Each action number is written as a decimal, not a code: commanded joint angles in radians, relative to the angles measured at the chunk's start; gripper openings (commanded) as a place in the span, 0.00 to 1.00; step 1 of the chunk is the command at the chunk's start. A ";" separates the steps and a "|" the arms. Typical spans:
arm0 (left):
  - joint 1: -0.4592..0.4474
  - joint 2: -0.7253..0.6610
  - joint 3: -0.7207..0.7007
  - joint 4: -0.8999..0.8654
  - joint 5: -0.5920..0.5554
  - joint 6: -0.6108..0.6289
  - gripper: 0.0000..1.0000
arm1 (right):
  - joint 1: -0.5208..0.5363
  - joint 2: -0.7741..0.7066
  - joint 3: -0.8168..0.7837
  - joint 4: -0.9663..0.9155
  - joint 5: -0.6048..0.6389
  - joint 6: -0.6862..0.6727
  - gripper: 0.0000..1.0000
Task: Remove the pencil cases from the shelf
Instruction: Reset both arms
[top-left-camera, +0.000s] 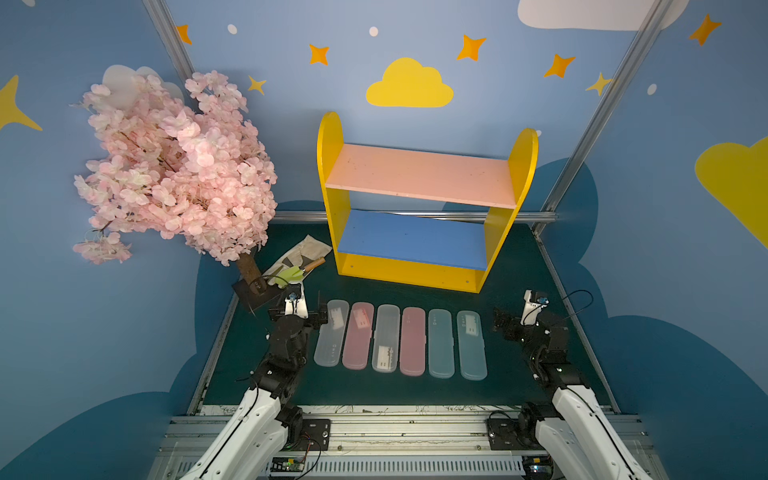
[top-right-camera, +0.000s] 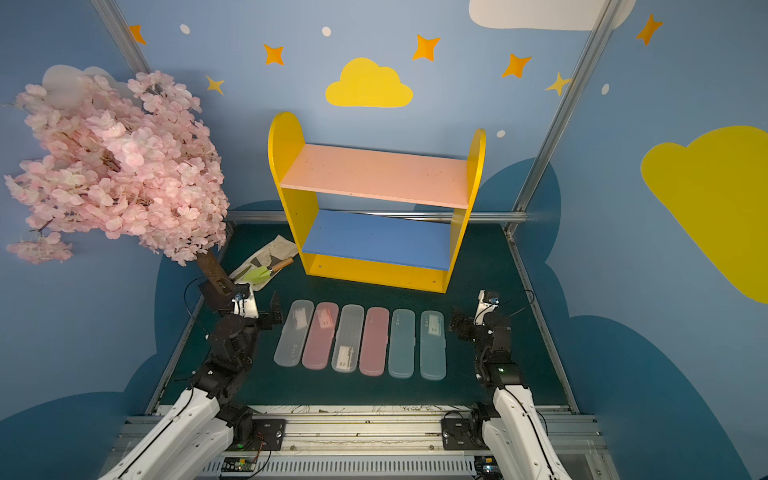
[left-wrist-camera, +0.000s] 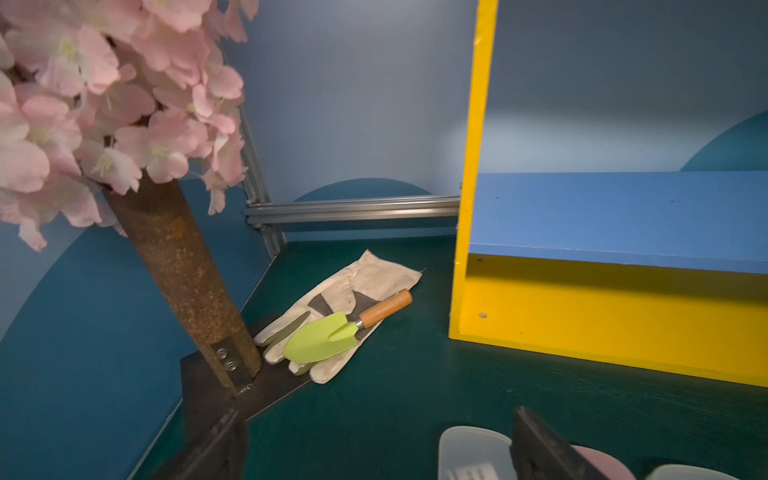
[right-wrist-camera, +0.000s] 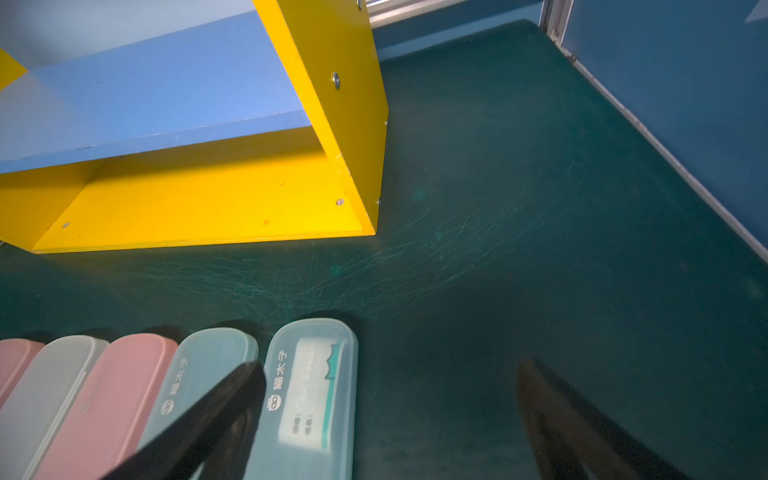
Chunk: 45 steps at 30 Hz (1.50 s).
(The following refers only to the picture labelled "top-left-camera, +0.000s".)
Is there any clear white pencil case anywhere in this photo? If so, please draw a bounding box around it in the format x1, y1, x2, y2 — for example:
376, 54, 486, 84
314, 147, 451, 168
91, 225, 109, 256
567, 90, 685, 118
314, 299, 350, 367

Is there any teal pencil case with label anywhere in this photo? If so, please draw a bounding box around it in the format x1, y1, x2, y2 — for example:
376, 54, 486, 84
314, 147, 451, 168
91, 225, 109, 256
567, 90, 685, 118
456, 310, 488, 381

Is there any pink pencil case shelf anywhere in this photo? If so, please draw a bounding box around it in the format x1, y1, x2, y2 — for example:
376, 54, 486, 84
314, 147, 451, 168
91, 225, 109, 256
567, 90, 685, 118
399, 307, 426, 377
342, 302, 374, 370

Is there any green pencil case shelf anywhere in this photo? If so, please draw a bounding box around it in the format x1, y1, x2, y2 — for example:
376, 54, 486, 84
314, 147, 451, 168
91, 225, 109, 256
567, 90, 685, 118
427, 309, 455, 379

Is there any white pencil case with label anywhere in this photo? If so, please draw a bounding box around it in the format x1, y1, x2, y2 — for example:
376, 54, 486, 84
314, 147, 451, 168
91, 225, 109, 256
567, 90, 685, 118
372, 304, 401, 373

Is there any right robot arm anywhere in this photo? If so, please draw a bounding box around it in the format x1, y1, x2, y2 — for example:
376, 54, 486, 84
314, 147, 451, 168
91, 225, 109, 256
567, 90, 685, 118
493, 308, 650, 479

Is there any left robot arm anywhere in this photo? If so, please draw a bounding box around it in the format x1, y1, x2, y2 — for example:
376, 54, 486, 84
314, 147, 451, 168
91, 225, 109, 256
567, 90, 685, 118
184, 305, 328, 479

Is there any yellow shelf unit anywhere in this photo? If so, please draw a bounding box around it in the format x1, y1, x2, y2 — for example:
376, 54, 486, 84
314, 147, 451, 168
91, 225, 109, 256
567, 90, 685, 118
317, 112, 539, 293

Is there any brown tree trunk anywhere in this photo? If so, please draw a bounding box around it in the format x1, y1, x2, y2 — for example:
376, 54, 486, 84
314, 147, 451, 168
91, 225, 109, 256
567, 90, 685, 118
236, 252, 267, 294

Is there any white work glove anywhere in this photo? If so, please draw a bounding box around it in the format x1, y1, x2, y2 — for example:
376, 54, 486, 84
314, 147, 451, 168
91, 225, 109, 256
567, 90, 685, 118
263, 235, 332, 286

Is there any pink blossom tree crown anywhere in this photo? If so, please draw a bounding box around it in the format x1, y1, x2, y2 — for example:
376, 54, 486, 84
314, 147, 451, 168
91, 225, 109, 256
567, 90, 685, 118
73, 71, 277, 266

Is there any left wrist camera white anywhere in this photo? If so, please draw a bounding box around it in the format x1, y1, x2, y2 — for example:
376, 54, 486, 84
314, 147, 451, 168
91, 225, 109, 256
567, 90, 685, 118
283, 283, 309, 319

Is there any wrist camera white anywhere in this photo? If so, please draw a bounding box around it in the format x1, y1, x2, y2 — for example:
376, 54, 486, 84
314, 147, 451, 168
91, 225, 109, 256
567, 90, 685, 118
283, 283, 309, 319
520, 290, 550, 326

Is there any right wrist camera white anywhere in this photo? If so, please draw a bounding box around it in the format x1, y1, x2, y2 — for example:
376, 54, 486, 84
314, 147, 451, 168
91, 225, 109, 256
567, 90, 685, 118
520, 290, 550, 326

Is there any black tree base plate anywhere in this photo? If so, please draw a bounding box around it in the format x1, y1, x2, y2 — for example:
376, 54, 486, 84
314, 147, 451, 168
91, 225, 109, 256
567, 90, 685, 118
232, 279, 282, 311

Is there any green garden trowel wooden handle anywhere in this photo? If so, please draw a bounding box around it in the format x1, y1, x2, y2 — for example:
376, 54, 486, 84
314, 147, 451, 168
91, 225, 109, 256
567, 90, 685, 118
272, 258, 325, 288

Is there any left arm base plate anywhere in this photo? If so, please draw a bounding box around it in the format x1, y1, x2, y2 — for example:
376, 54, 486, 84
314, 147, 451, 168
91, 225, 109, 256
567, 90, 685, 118
285, 418, 332, 452

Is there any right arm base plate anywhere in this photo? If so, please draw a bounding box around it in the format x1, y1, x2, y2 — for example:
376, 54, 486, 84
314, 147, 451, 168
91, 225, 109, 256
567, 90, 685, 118
486, 417, 541, 451

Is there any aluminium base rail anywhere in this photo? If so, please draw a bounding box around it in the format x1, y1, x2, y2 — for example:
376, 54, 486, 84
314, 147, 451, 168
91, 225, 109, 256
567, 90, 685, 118
146, 405, 670, 479

